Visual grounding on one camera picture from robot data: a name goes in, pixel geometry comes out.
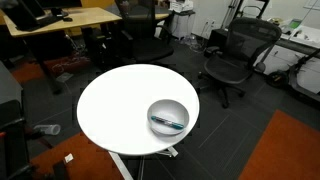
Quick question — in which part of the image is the teal marker pen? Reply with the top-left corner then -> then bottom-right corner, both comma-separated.
151,116 -> 184,130

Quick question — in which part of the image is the grey round bowl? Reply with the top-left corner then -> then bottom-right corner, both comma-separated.
147,99 -> 189,136

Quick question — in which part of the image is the black padded office chair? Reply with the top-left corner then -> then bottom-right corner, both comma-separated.
115,0 -> 174,63

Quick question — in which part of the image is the round white table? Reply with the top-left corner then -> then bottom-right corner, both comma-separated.
77,64 -> 200,180

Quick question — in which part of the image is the white cabinet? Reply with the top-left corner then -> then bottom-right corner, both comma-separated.
169,10 -> 195,39

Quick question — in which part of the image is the black mesh office chair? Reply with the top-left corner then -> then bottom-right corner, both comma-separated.
199,17 -> 282,108

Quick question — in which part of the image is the wooden desk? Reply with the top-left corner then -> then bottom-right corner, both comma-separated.
0,7 -> 123,95

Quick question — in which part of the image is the black computer mouse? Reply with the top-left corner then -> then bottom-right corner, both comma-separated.
63,17 -> 73,22

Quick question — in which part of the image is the black electric scooter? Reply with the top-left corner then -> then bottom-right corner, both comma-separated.
264,49 -> 320,103

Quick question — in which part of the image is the black keyboard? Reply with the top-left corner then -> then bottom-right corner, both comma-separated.
15,15 -> 64,33

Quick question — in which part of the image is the black monitor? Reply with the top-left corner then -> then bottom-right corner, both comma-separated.
2,0 -> 45,31

